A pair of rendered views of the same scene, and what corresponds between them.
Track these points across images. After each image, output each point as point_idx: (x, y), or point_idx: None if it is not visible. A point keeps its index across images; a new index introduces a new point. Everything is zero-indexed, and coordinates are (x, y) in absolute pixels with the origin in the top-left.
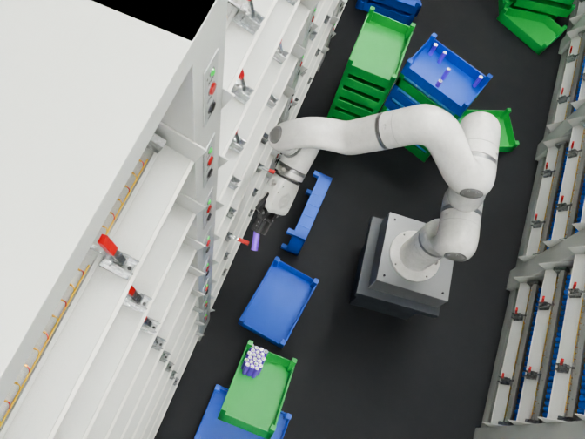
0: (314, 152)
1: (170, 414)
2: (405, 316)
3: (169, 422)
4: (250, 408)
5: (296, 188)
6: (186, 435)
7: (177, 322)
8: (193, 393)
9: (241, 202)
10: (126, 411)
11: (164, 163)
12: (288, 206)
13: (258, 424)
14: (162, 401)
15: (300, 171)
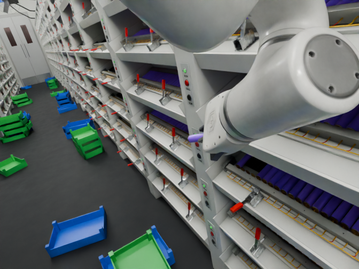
0: (250, 83)
1: (180, 229)
2: None
3: (176, 227)
4: (139, 262)
5: (221, 132)
6: (162, 232)
7: (177, 107)
8: (181, 246)
9: (296, 231)
10: (137, 50)
11: None
12: (208, 142)
13: (125, 259)
14: (172, 179)
15: (230, 92)
